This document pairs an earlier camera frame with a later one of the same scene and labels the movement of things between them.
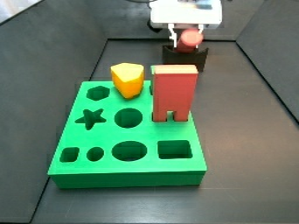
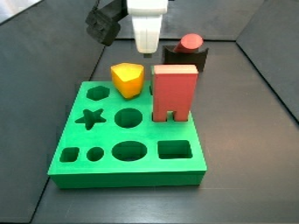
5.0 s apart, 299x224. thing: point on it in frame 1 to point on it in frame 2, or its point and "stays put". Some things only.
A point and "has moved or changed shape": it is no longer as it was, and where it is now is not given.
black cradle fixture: (195, 58) stays put
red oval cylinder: (191, 37) has moved or changed shape
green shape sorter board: (114, 147) stays put
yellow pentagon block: (127, 78) stays put
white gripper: (191, 12) to (146, 14)
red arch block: (174, 89) stays put
